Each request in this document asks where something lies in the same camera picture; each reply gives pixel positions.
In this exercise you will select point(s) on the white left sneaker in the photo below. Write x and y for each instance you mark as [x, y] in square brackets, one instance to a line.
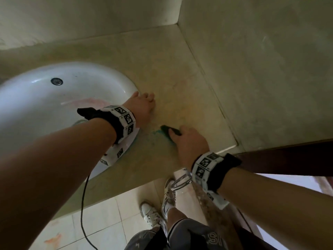
[151, 213]

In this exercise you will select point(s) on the white sneaker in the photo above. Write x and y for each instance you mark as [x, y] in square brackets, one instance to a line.
[169, 197]
[151, 213]

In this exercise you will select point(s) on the white round sink basin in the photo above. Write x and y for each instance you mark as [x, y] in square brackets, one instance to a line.
[39, 101]

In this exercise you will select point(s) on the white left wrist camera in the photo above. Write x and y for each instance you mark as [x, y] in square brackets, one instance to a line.
[118, 153]

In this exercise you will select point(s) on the black wristband with markers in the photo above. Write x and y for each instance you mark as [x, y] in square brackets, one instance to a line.
[112, 119]
[218, 169]

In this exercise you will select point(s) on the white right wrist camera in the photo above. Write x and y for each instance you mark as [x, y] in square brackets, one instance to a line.
[216, 199]

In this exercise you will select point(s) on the black left wristband with markers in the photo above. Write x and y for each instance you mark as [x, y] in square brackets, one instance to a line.
[112, 119]

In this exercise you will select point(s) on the black hanging garment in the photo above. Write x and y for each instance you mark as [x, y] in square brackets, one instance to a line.
[158, 239]

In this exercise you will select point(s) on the person's left hand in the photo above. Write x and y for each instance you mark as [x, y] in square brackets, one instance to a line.
[141, 106]

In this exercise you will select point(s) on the person's left forearm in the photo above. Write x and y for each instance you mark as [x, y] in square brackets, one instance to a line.
[46, 174]

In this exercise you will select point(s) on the black right wristband with markers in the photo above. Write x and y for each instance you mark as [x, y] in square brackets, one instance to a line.
[218, 169]

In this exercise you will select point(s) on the person's right hand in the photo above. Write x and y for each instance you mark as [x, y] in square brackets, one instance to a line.
[190, 145]

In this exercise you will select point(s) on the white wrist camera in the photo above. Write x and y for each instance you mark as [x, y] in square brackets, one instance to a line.
[118, 153]
[216, 199]

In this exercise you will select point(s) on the person's right forearm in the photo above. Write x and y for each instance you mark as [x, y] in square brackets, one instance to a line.
[281, 210]

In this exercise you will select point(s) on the white right sneaker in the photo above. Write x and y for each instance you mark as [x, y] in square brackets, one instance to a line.
[169, 197]

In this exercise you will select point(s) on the green scouring pad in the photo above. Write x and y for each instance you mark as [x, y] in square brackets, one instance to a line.
[165, 129]

